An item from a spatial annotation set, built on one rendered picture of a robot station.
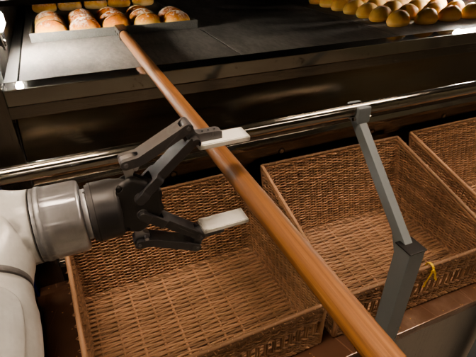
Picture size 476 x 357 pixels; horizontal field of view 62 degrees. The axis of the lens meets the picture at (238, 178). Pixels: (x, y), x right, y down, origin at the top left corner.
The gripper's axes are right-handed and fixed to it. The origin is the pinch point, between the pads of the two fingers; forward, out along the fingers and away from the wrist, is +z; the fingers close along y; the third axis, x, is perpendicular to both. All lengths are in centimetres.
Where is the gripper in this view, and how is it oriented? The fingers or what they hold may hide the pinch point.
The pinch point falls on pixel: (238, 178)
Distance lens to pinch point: 56.3
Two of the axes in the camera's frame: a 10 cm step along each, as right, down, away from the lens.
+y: 0.0, 8.4, 5.4
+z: 9.2, -2.1, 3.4
